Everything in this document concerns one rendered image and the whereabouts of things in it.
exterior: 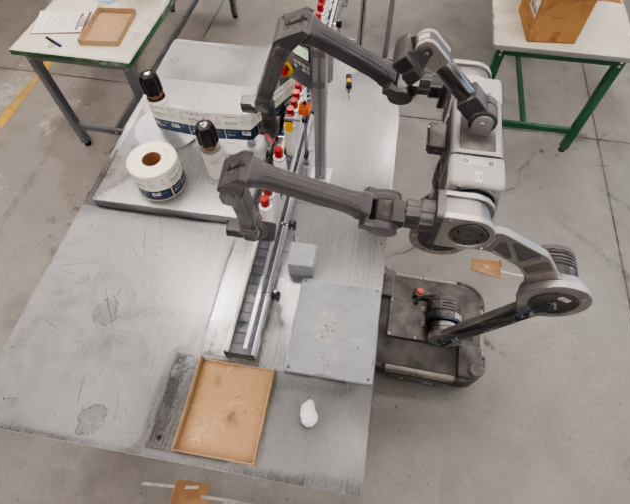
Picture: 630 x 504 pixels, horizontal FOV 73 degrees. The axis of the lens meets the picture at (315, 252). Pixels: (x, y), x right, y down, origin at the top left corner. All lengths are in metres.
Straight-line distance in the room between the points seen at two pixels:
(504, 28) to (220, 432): 2.66
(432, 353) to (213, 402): 1.14
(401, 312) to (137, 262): 1.27
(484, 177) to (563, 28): 2.02
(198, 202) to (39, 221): 1.70
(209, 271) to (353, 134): 0.95
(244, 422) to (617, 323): 2.19
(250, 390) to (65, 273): 0.89
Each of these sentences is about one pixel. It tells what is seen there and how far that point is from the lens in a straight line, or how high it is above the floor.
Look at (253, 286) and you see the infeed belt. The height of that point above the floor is 0.88.
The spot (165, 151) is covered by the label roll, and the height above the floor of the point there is 1.02.
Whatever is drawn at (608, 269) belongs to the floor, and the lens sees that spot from 3.14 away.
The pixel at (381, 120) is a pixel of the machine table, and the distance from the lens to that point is 2.22.
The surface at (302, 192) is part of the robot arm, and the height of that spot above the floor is 1.53.
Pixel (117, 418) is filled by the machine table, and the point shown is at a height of 0.83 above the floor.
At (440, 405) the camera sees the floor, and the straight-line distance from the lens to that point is 2.43.
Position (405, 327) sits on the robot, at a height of 0.26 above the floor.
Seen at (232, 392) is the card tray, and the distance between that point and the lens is 1.54.
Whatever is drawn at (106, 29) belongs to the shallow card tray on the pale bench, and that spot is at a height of 0.80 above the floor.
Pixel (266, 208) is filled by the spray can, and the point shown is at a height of 1.05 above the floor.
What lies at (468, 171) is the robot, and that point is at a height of 1.53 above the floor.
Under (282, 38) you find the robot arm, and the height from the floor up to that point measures 1.61.
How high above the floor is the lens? 2.30
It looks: 59 degrees down
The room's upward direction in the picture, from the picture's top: 2 degrees counter-clockwise
